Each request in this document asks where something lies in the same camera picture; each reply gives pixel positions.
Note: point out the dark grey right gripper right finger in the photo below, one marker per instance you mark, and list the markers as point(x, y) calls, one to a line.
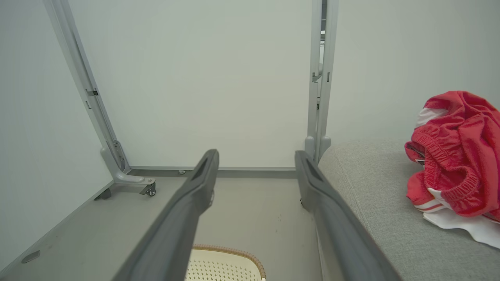
point(340, 234)

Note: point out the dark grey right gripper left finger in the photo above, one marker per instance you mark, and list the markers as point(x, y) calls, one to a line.
point(175, 226)

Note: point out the red garment with white trim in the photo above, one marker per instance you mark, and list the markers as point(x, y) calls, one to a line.
point(468, 156)

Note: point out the white perforated laundry basket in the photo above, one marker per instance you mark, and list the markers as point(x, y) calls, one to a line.
point(218, 267)

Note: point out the small black caster wheel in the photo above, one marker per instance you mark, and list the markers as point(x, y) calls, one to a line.
point(150, 191)

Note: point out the grey fabric sofa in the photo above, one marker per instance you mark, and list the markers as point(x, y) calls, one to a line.
point(383, 218)

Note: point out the plain white cloth garment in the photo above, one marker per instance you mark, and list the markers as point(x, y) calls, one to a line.
point(468, 228)

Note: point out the small grey floor plate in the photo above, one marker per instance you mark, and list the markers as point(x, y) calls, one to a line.
point(30, 256)

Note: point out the grey partition base rail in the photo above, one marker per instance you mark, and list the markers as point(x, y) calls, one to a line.
point(254, 172)

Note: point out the grey double partition post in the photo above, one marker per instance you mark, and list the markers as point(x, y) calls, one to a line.
point(324, 117)

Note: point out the grey partition post with foot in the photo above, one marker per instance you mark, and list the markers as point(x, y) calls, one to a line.
point(82, 78)

